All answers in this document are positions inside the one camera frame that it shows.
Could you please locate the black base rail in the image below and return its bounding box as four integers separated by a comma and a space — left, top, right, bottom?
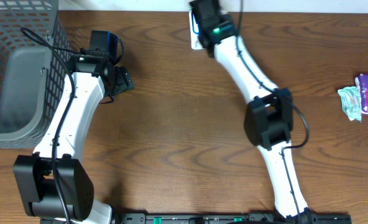
112, 211, 352, 224

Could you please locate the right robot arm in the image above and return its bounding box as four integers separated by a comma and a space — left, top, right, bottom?
189, 0, 311, 223

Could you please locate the grey plastic mesh basket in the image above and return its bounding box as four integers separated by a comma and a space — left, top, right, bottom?
0, 0, 71, 149

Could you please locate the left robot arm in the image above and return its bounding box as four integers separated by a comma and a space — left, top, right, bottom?
13, 28, 134, 223

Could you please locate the white barcode scanner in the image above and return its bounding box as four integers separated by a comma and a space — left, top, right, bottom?
188, 9, 203, 50

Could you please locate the teal snack packet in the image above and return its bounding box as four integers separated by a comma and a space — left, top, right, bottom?
337, 86, 362, 122

